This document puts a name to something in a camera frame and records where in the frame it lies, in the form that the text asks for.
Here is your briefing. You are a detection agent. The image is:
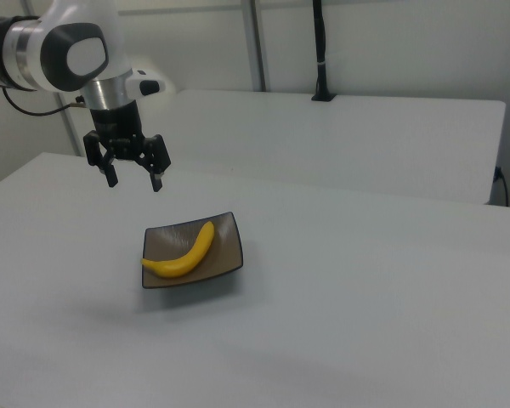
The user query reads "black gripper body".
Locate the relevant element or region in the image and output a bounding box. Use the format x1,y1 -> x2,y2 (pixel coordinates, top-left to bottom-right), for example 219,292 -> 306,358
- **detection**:
89,101 -> 148,162

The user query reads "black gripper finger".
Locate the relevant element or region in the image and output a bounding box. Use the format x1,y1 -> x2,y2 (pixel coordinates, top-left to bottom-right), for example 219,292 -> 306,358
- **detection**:
138,134 -> 172,193
83,130 -> 119,188

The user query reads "yellow banana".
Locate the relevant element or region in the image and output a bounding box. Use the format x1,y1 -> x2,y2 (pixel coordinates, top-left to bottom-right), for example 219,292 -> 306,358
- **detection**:
140,220 -> 216,280

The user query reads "square brown ceramic plate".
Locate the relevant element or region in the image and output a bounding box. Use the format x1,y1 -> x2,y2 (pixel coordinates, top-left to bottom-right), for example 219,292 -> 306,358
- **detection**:
140,211 -> 244,290

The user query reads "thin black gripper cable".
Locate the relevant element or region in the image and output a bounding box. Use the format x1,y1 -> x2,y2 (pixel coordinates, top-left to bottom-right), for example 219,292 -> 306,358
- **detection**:
0,88 -> 90,116

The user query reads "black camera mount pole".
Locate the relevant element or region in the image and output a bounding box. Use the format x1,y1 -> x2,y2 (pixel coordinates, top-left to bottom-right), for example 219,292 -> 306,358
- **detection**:
310,0 -> 337,103

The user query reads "dark power cable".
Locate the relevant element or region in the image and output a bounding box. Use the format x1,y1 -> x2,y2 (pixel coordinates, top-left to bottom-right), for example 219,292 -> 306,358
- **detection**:
494,166 -> 510,208

